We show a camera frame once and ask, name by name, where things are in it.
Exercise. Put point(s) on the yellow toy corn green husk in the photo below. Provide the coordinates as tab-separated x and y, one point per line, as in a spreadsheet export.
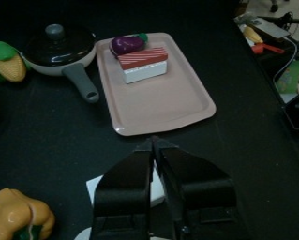
9	67

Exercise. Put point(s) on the white segmented toy block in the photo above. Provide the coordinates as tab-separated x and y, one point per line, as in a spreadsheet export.
92	187

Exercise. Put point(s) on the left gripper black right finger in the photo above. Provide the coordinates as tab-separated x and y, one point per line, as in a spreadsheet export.
196	193

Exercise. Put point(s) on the pink rectangular tray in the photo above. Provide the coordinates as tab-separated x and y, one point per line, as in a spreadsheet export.
163	106

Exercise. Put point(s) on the yellow toy bell pepper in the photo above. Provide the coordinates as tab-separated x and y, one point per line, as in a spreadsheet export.
9	212

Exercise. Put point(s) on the grey flat device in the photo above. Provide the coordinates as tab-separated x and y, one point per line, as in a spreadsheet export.
272	28

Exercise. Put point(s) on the black pot lid grey knob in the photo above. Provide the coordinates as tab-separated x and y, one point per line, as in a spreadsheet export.
68	50

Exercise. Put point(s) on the toy cake slice red top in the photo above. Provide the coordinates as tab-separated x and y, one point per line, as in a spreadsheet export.
143	70

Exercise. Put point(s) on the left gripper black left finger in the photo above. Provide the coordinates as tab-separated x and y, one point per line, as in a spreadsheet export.
121	193

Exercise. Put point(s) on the green paper bag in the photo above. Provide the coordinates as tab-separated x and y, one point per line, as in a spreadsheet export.
289	78

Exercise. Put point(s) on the purple toy eggplant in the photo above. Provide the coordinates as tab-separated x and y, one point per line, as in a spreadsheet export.
124	45

